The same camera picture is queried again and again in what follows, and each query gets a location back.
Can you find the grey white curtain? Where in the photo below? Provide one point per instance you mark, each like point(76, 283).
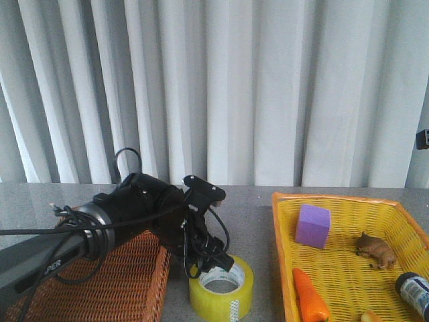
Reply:
point(272, 93)

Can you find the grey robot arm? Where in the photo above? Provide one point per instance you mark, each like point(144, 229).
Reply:
point(91, 231)

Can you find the purple foam cube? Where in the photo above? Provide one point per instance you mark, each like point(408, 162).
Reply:
point(313, 226)

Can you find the tan toy food piece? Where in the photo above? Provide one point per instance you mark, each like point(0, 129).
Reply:
point(370, 316)

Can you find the orange toy carrot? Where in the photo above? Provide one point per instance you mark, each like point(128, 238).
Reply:
point(312, 305)

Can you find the black wall socket box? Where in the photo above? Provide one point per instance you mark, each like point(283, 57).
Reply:
point(422, 139)

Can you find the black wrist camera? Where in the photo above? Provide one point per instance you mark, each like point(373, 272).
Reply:
point(202, 194)

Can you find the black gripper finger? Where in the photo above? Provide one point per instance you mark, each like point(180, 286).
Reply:
point(211, 251)

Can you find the brown toy animal figure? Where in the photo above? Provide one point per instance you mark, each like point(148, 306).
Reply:
point(374, 247)

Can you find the dark blue labelled bottle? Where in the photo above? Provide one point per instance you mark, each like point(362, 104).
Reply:
point(413, 289)

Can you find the yellow clear tape roll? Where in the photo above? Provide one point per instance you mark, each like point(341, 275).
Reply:
point(223, 306)

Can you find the yellow plastic basket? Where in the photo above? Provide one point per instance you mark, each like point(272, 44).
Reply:
point(344, 280)

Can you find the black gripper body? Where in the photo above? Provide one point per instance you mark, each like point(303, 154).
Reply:
point(144, 203)

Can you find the brown wicker basket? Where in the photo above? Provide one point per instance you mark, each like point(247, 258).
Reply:
point(129, 285)

